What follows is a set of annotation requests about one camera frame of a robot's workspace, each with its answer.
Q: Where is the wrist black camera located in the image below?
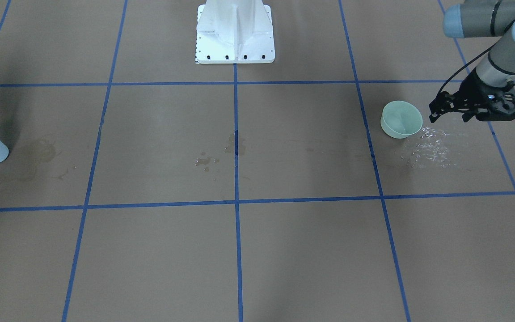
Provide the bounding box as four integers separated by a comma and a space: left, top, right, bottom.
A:
475, 92, 515, 122

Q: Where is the mint green bowl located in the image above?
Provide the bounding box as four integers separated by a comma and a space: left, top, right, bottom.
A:
380, 100, 423, 139

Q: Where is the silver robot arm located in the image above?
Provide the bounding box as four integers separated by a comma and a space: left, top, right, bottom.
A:
429, 0, 515, 123

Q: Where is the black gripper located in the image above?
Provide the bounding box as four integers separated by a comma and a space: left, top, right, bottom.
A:
429, 71, 515, 123

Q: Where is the white pedestal column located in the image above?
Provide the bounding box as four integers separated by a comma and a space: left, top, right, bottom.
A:
195, 0, 276, 64

